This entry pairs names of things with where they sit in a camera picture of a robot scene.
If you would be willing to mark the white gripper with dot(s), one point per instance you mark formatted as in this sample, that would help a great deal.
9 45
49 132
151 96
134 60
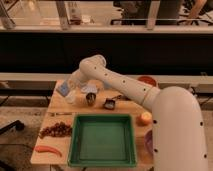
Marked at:
75 79

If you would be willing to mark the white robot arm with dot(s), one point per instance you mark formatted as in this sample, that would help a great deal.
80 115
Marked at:
179 142

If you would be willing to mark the metal cup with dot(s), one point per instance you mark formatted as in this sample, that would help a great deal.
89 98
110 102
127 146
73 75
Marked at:
90 98

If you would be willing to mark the small metal pot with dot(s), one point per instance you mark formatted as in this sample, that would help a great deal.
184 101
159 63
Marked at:
110 103

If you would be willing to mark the metal knife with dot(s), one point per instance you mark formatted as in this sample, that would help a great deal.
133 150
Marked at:
59 114

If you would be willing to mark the red grapes bunch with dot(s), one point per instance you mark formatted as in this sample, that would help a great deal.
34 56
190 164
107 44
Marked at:
59 129

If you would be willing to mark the green plastic tray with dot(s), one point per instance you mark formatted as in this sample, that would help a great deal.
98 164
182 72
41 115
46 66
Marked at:
102 140

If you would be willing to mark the red bowl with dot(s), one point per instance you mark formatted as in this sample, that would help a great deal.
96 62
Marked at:
148 80

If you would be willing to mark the orange carrot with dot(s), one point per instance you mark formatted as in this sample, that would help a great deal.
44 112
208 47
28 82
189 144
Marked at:
43 148

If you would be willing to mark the peach apple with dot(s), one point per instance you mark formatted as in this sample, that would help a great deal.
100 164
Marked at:
144 119

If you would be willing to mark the black office chair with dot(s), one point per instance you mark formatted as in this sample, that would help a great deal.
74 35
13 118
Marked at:
136 12

